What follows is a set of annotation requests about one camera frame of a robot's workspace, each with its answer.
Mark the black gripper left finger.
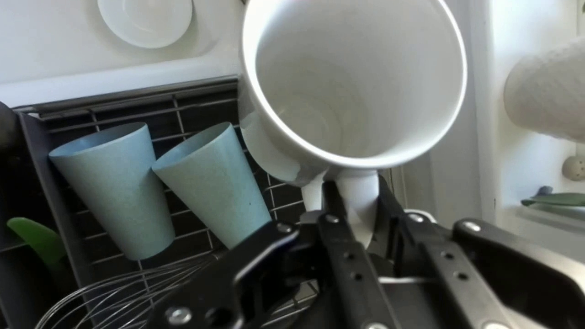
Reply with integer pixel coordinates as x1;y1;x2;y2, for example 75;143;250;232
144;179;400;329

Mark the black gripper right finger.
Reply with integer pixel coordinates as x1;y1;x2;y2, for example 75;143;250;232
369;174;585;329

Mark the white mug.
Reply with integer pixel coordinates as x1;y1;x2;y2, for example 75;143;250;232
237;0;470;249

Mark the steel drying rack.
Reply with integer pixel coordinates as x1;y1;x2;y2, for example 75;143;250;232
0;77;428;329

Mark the teal plastic cup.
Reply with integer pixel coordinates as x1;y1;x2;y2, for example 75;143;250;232
150;121;274;250
47;121;177;263

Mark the small beige round object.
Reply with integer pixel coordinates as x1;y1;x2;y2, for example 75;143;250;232
561;153;585;183

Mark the green utensil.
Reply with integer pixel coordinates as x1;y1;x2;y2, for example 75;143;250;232
5;216;69;272

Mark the white round dish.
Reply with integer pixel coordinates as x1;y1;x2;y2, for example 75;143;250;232
95;0;195;51

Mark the steel wire whisk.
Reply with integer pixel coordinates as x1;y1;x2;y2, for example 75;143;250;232
33;258;245;329

